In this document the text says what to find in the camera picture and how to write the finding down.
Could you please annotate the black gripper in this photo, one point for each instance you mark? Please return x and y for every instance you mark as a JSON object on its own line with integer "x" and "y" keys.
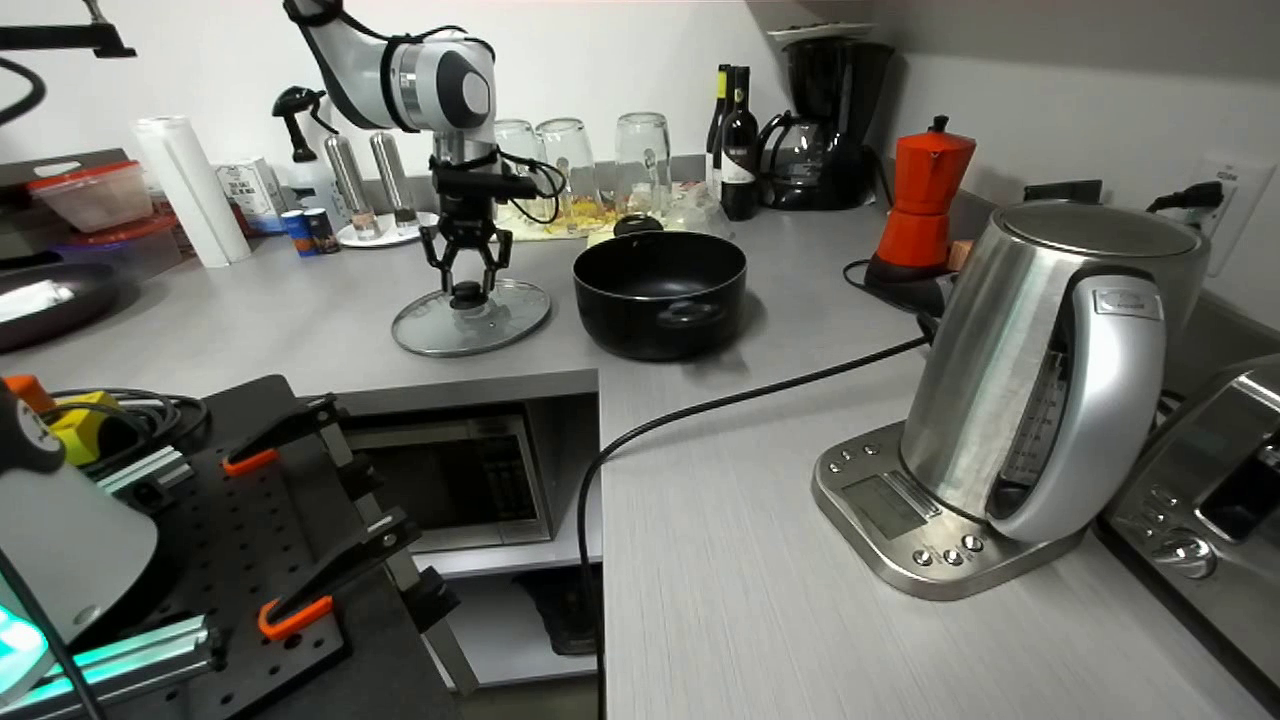
{"x": 464, "y": 217}

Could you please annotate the glass pot lid black knob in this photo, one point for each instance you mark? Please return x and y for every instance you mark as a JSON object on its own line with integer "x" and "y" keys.
{"x": 470, "y": 319}

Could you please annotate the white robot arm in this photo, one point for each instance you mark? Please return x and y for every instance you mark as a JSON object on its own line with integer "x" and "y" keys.
{"x": 425, "y": 80}

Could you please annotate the black cooking pot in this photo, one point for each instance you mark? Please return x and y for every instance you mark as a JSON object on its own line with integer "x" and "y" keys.
{"x": 661, "y": 293}

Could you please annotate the red moka pot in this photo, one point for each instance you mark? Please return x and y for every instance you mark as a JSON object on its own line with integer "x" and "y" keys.
{"x": 926, "y": 181}

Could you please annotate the salt and pepper shaker tray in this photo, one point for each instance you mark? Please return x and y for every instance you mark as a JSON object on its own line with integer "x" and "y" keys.
{"x": 380, "y": 211}

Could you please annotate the upturned glass mug middle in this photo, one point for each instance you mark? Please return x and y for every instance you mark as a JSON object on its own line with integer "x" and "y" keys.
{"x": 569, "y": 152}

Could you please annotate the upturned glass mug near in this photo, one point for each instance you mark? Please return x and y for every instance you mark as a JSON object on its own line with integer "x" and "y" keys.
{"x": 645, "y": 161}

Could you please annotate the white paper towel roll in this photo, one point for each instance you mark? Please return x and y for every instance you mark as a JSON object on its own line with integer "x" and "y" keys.
{"x": 189, "y": 185}

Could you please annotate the dark wine bottle yellow cap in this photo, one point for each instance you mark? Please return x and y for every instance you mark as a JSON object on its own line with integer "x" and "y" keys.
{"x": 732, "y": 150}

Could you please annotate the black perforated board with clamps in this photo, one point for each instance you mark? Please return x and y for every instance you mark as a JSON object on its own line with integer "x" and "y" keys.
{"x": 243, "y": 577}

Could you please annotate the black coffee maker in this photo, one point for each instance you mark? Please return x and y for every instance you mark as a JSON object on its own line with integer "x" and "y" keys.
{"x": 818, "y": 152}

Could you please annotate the stainless steel electric kettle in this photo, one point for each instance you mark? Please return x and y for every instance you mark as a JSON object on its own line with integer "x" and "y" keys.
{"x": 1032, "y": 407}

